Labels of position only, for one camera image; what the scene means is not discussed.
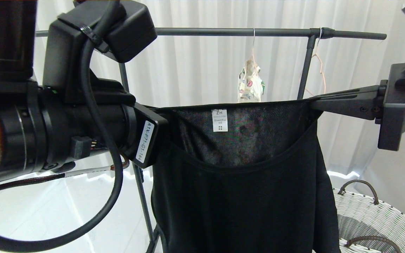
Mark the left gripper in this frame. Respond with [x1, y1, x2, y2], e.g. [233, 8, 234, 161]
[0, 77, 168, 187]

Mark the pink clothes hanger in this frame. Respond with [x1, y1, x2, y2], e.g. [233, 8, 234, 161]
[251, 28, 259, 76]
[304, 28, 327, 97]

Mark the cream printed garment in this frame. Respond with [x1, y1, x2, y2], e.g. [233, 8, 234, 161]
[238, 58, 265, 103]

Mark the black garment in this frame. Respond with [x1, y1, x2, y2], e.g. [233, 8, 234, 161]
[152, 98, 341, 253]

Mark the white laundry basket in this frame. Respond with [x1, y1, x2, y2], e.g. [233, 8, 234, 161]
[333, 179, 405, 253]

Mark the black clothes rack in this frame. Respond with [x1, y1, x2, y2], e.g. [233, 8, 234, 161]
[36, 27, 387, 253]

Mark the white curtain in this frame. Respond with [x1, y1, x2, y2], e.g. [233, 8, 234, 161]
[34, 0, 405, 176]

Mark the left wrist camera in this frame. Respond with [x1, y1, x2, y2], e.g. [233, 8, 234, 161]
[43, 0, 158, 104]

